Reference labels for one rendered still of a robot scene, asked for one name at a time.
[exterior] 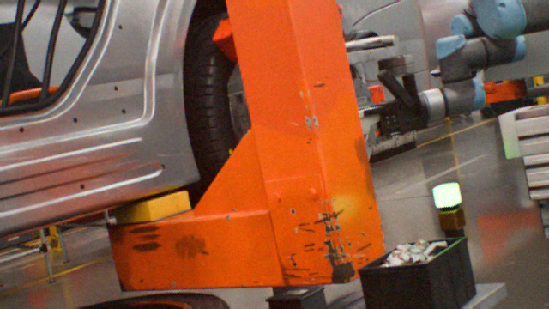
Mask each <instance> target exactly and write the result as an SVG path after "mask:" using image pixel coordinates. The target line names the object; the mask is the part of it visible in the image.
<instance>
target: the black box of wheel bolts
mask: <svg viewBox="0 0 549 309"><path fill-rule="evenodd" d="M467 241H468V238H467V237H458V238H448V239H431V240H423V239H418V240H417V241H411V242H403V243H401V244H399V245H398V246H397V247H396V248H394V249H392V250H391V251H388V252H386V253H384V254H383V255H381V256H380V257H377V258H375V259H374V260H372V261H370V262H369V263H368V264H365V265H363V266H362V267H360V268H358V269H357V274H359V275H360V280H361V284H362V288H363V293H364V297H365V304H366V309H460V308H462V307H463V306H464V305H465V304H467V302H468V301H469V300H470V299H472V298H473V297H474V296H475V295H476V294H477V293H476V288H475V284H474V276H473V271H472V267H471V263H470V257H469V253H468V244H467Z"/></svg>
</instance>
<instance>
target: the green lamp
mask: <svg viewBox="0 0 549 309"><path fill-rule="evenodd" d="M433 192H434V197H435V201H436V205H437V207H446V206H453V205H455V204H457V203H460V202H461V201H462V199H461V194H460V189H459V185H458V184H457V183H453V184H446V185H440V186H437V187H435V188H434V189H433Z"/></svg>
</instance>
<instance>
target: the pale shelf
mask: <svg viewBox="0 0 549 309"><path fill-rule="evenodd" d="M475 288H476V293H477V294H476V295H475V296H474V297H473V298H472V299H470V300H469V301H468V302H467V304H465V305H464V306H463V307H462V308H460V309H492V308H493V307H494V306H495V305H497V304H498V303H500V302H501V301H502V300H504V299H505V298H507V297H508V295H507V291H506V287H505V284H504V283H489V284H475Z"/></svg>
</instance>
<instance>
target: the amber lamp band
mask: <svg viewBox="0 0 549 309"><path fill-rule="evenodd" d="M438 218H439V223H440V227H441V231H443V232H446V231H456V230H459V229H461V228H462V227H465V226H466V220H465V215H464V211H463V208H458V209H455V210H452V211H443V212H441V211H440V212H439V213H438Z"/></svg>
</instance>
